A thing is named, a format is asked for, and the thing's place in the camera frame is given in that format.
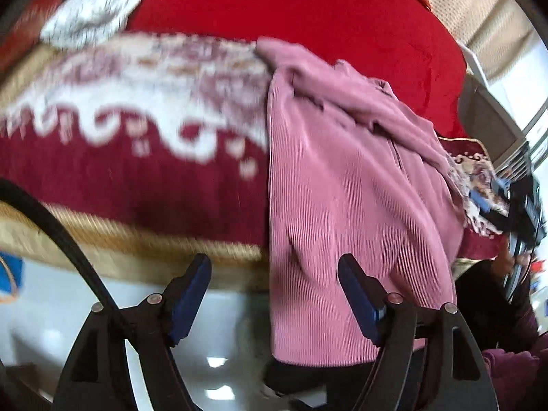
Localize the pink corduroy zip jacket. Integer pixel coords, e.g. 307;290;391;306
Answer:
256;38;465;368

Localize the beige dotted curtain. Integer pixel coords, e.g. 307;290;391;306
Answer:
429;0;540;83

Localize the floral plush seat blanket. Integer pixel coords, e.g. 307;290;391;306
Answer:
1;34;501;288

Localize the red sofa throw blanket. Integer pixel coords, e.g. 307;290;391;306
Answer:
128;0;466;138

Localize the red gift box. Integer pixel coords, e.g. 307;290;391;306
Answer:
1;0;63;73

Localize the white crackle pattern pillow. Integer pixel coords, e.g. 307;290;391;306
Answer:
39;0;142;50

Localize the black cable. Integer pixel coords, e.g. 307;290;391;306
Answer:
0;177;142;411

